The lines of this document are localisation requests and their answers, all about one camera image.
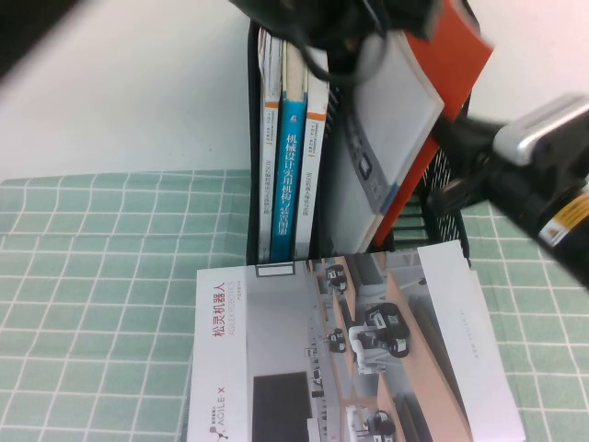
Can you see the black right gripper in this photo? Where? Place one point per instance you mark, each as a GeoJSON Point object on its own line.
{"type": "Point", "coordinates": [520, 198]}

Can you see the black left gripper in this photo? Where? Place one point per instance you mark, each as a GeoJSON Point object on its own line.
{"type": "Point", "coordinates": [322, 18]}

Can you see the Leador brochure orange back cover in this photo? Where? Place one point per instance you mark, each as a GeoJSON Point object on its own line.
{"type": "Point", "coordinates": [460, 64]}

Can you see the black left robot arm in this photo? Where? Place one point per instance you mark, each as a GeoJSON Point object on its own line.
{"type": "Point", "coordinates": [18, 27]}

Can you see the thick white book orange band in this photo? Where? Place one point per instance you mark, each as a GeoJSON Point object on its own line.
{"type": "Point", "coordinates": [315, 138]}

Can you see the black perforated plastic book holder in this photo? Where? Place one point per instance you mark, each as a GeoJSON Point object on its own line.
{"type": "Point", "coordinates": [322, 230]}

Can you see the blue spine book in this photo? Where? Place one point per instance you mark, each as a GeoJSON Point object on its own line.
{"type": "Point", "coordinates": [290, 184]}

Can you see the thin white book orange band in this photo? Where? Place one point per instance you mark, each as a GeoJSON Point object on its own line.
{"type": "Point", "coordinates": [271, 138]}

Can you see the grey white robot brochure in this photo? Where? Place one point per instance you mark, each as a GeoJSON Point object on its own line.
{"type": "Point", "coordinates": [400, 101]}

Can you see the plain white paper booklet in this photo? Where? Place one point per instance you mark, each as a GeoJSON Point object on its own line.
{"type": "Point", "coordinates": [518, 414]}

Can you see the AgileX robot photo brochure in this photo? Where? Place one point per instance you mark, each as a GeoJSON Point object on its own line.
{"type": "Point", "coordinates": [276, 345]}

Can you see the green white checked tablecloth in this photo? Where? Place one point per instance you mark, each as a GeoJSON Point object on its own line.
{"type": "Point", "coordinates": [92, 276]}

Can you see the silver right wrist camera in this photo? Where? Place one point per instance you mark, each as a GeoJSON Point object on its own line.
{"type": "Point", "coordinates": [543, 119]}

